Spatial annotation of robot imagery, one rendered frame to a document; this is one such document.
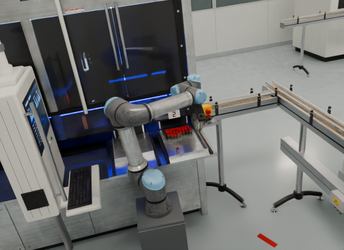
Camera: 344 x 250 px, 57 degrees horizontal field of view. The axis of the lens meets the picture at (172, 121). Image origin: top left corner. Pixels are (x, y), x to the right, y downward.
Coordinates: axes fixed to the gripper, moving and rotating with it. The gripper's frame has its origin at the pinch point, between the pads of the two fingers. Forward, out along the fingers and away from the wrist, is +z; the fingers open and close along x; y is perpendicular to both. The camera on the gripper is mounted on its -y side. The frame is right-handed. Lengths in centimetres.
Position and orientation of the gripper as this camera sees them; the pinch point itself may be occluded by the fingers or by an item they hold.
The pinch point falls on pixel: (199, 131)
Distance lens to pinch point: 193.4
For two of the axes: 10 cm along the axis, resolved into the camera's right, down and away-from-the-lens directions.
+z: 1.2, 8.9, 4.5
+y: -2.2, -4.2, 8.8
